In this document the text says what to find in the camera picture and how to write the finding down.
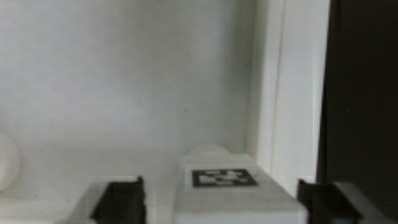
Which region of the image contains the white square table top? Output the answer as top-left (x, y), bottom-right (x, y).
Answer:
top-left (0, 0), bottom-right (330, 224)

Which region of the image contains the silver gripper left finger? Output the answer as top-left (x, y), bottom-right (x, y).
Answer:
top-left (67, 175), bottom-right (149, 224)

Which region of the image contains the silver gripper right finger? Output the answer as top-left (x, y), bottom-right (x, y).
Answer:
top-left (296, 180), bottom-right (389, 224)

